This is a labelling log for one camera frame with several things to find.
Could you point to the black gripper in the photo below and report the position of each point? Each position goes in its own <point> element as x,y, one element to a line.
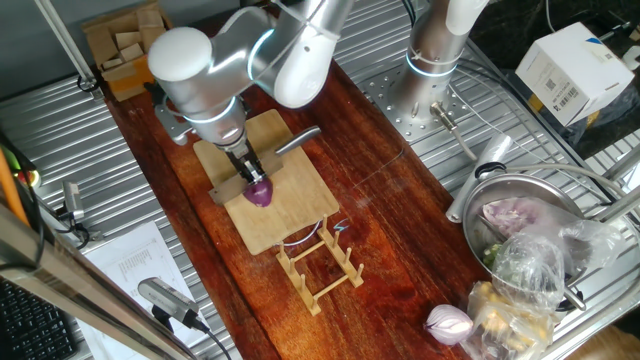
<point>242,157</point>

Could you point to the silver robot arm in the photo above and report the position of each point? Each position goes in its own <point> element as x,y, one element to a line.
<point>200,90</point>

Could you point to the bamboo cutting board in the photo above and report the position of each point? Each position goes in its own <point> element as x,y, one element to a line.
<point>295,210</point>

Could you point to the wooden peg rack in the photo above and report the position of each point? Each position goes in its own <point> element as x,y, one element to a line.
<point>305,295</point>

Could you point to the printed paper sheet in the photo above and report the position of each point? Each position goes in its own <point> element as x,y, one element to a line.
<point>130,260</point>

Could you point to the cardboard box with orange tape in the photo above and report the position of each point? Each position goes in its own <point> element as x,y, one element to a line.
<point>125,80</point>

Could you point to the wooden block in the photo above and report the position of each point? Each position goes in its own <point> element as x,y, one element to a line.
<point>132,52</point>
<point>112,64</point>
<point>128,40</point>
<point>146,37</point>
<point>150,19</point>

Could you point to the thin metal pole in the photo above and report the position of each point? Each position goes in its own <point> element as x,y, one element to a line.
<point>62,40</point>

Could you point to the orange stick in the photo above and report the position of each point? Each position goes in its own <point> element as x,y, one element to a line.
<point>10,190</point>

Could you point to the peeled pale purple onion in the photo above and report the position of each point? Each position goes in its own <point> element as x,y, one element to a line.
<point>448,325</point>

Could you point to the green vegetable pieces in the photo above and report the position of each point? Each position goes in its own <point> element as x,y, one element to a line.
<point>492,252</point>

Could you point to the steel bowl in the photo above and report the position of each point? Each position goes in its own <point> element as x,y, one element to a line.
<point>505,187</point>

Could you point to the chopped pale onion pieces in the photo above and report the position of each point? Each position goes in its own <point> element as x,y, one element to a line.
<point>505,215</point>

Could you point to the black keyboard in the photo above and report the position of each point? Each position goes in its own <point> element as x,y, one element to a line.
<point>30,325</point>

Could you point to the plastic bag with yellow contents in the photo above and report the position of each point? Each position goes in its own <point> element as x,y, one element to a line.
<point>505,325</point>

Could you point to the knotted clear plastic bag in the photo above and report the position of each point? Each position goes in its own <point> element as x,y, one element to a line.
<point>530,272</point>

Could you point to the white carton box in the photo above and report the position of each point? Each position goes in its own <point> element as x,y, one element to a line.
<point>570,70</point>

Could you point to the crumpled clear plastic bag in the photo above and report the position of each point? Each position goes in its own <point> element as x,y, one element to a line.
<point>590,240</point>

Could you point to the steel tube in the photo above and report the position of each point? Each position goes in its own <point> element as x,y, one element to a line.
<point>620,205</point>

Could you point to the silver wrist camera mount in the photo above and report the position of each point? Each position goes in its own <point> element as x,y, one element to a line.
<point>172,125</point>

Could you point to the silver camera on stand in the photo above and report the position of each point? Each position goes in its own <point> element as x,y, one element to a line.
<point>165,297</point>

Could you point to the perforated steel base plate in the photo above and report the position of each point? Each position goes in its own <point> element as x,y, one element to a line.
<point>395,115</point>

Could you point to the small grey camera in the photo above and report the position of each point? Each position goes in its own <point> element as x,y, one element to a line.
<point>72,197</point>

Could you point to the aluminium frame bar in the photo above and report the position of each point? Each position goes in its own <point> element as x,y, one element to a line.
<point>75,285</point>

